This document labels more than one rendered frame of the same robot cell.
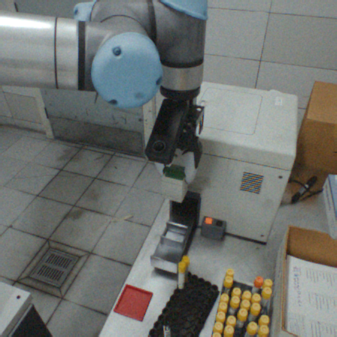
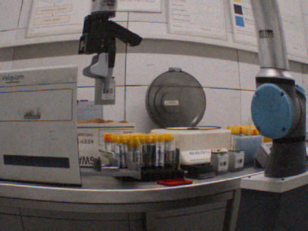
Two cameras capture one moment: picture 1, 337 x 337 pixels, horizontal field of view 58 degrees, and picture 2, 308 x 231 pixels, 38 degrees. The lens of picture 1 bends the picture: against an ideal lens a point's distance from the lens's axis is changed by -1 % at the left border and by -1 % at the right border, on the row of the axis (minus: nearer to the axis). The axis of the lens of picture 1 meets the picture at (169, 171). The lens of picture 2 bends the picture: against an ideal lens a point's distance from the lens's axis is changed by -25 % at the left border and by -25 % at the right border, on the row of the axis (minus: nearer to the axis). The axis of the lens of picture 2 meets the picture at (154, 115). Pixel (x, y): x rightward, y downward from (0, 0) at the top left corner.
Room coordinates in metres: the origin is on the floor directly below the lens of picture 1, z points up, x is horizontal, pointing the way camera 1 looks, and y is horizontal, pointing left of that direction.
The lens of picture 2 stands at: (1.38, 1.04, 1.09)
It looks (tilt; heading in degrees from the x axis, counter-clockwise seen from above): 2 degrees down; 225
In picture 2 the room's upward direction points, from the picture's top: straight up
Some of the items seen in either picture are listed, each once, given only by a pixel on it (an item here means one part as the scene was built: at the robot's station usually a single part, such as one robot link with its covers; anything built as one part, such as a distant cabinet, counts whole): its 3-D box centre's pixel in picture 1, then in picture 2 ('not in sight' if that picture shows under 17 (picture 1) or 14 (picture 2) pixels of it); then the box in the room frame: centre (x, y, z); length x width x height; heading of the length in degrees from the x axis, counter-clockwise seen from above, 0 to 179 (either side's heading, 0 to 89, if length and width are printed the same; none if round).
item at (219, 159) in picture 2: not in sight; (218, 163); (0.13, 0.07, 0.91); 0.05 x 0.04 x 0.07; 71
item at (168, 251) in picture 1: (176, 230); (97, 168); (0.50, -0.02, 0.92); 0.21 x 0.07 x 0.05; 161
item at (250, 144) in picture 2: not in sight; (248, 151); (-0.03, 0.07, 0.92); 0.10 x 0.07 x 0.10; 156
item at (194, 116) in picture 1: (180, 113); (98, 33); (0.51, -0.02, 1.26); 0.09 x 0.08 x 0.12; 160
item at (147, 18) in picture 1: (116, 32); not in sight; (0.46, 0.08, 1.42); 0.11 x 0.11 x 0.08; 12
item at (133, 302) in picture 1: (133, 302); (174, 182); (0.34, 0.08, 0.88); 0.07 x 0.07 x 0.01; 71
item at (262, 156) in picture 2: not in sight; (265, 155); (0.00, 0.17, 0.92); 0.13 x 0.07 x 0.08; 71
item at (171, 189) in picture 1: (174, 183); (104, 91); (0.48, -0.01, 1.11); 0.05 x 0.04 x 0.06; 70
